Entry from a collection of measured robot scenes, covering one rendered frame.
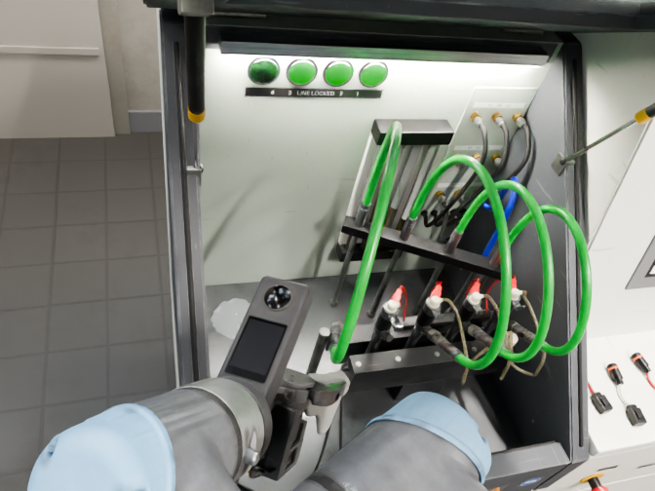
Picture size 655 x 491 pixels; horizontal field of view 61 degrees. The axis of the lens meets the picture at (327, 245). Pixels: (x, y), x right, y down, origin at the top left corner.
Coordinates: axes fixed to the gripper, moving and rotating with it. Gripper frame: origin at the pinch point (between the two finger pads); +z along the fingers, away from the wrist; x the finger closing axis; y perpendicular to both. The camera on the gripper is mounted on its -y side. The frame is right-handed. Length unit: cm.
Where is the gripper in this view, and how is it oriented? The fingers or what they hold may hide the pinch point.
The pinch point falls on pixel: (311, 363)
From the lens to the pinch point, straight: 62.0
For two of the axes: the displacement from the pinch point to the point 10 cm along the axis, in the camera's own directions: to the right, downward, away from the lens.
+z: 2.8, 0.7, 9.6
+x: 9.2, 2.5, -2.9
